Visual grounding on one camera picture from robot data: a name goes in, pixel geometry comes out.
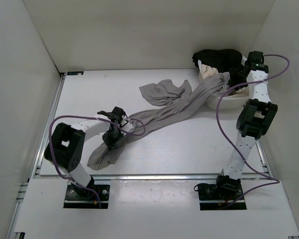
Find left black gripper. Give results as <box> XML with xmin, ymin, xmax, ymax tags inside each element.
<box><xmin>102</xmin><ymin>126</ymin><xmax>126</xmax><ymax>150</ymax></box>

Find grey trousers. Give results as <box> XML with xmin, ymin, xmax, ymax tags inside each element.
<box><xmin>87</xmin><ymin>72</ymin><xmax>230</xmax><ymax>170</ymax></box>

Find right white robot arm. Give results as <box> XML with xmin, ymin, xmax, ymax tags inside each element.
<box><xmin>214</xmin><ymin>51</ymin><xmax>278</xmax><ymax>199</ymax></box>

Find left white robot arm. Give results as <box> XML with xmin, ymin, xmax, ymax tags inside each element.
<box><xmin>44</xmin><ymin>107</ymin><xmax>128</xmax><ymax>200</ymax></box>

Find black trousers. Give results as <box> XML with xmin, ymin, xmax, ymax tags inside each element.
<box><xmin>192</xmin><ymin>49</ymin><xmax>243</xmax><ymax>73</ymax></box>

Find beige trousers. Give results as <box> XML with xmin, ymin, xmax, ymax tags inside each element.
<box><xmin>198</xmin><ymin>64</ymin><xmax>249</xmax><ymax>98</ymax></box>

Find white laundry basket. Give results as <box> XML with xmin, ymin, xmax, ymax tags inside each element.
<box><xmin>198</xmin><ymin>59</ymin><xmax>250</xmax><ymax>111</ymax></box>

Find black label sticker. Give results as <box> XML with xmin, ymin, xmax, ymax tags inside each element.
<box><xmin>67</xmin><ymin>71</ymin><xmax>84</xmax><ymax>76</ymax></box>

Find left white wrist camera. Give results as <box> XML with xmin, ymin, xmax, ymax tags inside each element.
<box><xmin>124</xmin><ymin>119</ymin><xmax>137</xmax><ymax>131</ymax></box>

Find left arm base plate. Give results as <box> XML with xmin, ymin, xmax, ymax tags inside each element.
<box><xmin>63</xmin><ymin>183</ymin><xmax>110</xmax><ymax>209</ymax></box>

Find left aluminium rail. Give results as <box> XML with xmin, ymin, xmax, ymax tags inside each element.
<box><xmin>28</xmin><ymin>73</ymin><xmax>66</xmax><ymax>182</ymax></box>

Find aluminium rail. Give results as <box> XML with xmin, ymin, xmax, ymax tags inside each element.
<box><xmin>28</xmin><ymin>73</ymin><xmax>66</xmax><ymax>182</ymax></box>
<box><xmin>92</xmin><ymin>174</ymin><xmax>218</xmax><ymax>181</ymax></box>
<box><xmin>256</xmin><ymin>141</ymin><xmax>272</xmax><ymax>177</ymax></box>

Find front aluminium rail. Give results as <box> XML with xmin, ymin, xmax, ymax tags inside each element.
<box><xmin>92</xmin><ymin>174</ymin><xmax>218</xmax><ymax>181</ymax></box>

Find right aluminium rail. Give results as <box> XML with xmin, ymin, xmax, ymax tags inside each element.
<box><xmin>256</xmin><ymin>141</ymin><xmax>272</xmax><ymax>177</ymax></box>

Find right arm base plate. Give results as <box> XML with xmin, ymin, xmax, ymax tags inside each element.
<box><xmin>193</xmin><ymin>183</ymin><xmax>247</xmax><ymax>211</ymax></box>

